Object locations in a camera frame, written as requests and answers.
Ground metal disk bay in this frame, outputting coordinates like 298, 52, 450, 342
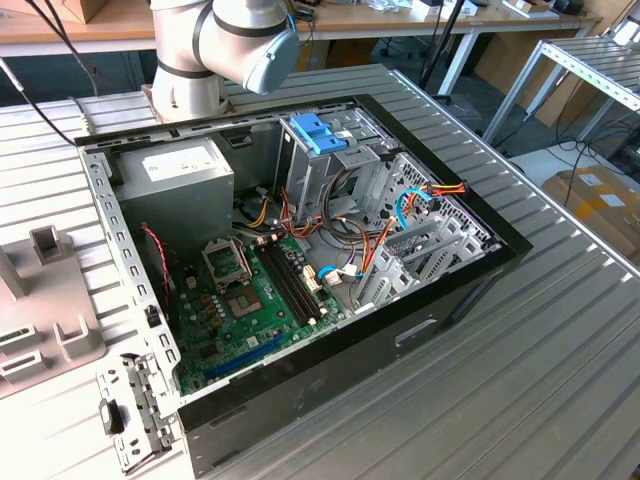
349, 219, 501, 316

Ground white board connector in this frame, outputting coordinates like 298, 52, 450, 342
301, 264, 322, 295

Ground black RAM slot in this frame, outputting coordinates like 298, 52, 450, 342
278, 238, 324, 319
272, 240, 319, 322
265, 242, 315, 325
258, 243, 310, 327

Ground grey metal drive cage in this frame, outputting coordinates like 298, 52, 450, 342
273, 107, 401, 226

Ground socket locking lever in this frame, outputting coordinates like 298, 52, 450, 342
233, 238, 253, 281

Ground green motherboard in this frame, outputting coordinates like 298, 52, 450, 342
169, 234, 349, 396

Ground CPU socket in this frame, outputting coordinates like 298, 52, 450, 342
222, 284, 264, 319

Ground metal socket cover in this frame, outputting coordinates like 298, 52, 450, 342
199, 238, 252, 292

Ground blue plastic drive latch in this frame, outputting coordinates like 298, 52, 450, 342
288, 113, 347, 157

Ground blue expansion slot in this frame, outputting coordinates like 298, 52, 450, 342
204, 332, 289, 381

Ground black open PC case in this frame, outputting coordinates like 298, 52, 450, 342
73, 93, 534, 480

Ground grey power supply box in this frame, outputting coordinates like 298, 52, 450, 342
113, 135, 236, 251

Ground long wooden desk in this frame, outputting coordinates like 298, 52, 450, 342
0, 0, 605, 99

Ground black tripod stand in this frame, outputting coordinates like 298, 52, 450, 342
418, 0, 467, 105

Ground white desk clutter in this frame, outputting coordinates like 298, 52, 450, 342
369, 0, 416, 14

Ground brown cardboard sheet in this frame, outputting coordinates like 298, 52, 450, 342
473, 32, 601, 129

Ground black plastic case latch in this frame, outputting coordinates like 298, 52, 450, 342
98, 398, 126, 436

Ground brown cardboard floor boxes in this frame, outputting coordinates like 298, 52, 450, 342
542, 167, 640, 261

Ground grey parts rack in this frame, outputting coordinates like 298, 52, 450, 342
0, 224, 110, 401

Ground white tray with brown content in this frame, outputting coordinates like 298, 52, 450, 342
502, 0, 559, 20

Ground brown cardboard box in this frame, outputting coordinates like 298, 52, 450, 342
0, 0, 109, 25

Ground white metal shelf rack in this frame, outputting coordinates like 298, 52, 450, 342
482, 37, 640, 146

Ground blue wire with white tag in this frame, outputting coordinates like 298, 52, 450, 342
317, 264, 362, 287

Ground black wire bundle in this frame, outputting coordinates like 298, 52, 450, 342
322, 167, 391, 246

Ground colourful power supply wire bundle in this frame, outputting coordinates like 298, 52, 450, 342
239, 187, 329, 244

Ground blue data wire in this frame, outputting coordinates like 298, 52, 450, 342
392, 185, 434, 231

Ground orange yellow red power wire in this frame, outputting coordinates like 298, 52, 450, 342
360, 180, 468, 275

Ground red black twisted wire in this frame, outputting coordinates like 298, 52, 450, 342
139, 223, 176, 301

